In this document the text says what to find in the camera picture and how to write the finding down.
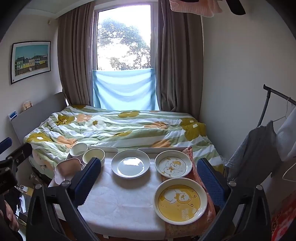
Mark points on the grey hanging garment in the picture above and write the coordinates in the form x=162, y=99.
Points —
x=254, y=150

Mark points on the red printed bag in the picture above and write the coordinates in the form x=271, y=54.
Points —
x=284, y=220

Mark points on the dark hanging object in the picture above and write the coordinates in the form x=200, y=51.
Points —
x=235, y=7

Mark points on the black clothes rack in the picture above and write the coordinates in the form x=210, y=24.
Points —
x=268, y=99

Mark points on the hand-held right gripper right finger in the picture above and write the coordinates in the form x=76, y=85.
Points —
x=210, y=183

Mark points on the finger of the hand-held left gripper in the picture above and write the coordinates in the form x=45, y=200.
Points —
x=5, y=143
x=20, y=153

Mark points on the white mesh garment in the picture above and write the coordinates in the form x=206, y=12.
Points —
x=288, y=136

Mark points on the person's left hand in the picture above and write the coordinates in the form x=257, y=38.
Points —
x=11, y=219

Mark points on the orange floral cloth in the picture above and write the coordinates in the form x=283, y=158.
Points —
x=203, y=222

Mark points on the pink plastic basin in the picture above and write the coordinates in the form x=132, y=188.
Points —
x=67, y=169

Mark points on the yellow duck print plate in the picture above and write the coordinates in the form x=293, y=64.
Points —
x=180, y=201

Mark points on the small plush toy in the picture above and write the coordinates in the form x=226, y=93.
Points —
x=27, y=106

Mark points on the white duck print plate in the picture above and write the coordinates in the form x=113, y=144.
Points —
x=173, y=164

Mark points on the small blue box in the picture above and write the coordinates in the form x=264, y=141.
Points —
x=13, y=115

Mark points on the cream ceramic bowl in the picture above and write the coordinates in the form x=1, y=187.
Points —
x=93, y=156

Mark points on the dark box with white item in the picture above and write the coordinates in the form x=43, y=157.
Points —
x=23, y=204

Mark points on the white ceramic cup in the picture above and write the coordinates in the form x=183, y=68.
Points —
x=78, y=149

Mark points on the grey bed headboard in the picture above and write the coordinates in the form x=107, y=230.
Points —
x=34, y=118

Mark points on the brown curtain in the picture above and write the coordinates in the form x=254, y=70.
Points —
x=74, y=58
x=180, y=64

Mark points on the light blue window cloth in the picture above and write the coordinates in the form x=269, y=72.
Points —
x=124, y=90

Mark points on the pink hanging towel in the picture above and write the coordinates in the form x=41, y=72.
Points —
x=196, y=8

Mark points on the long white table rail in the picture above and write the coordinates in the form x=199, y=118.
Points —
x=161, y=149

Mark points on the plain white plate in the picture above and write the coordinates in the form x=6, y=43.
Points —
x=130, y=164

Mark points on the framed houses picture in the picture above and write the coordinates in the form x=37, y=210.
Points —
x=31, y=60

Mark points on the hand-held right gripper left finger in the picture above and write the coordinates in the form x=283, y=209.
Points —
x=89, y=178

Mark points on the floral green striped duvet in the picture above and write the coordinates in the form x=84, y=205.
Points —
x=129, y=129

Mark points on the window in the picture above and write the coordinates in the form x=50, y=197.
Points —
x=123, y=39

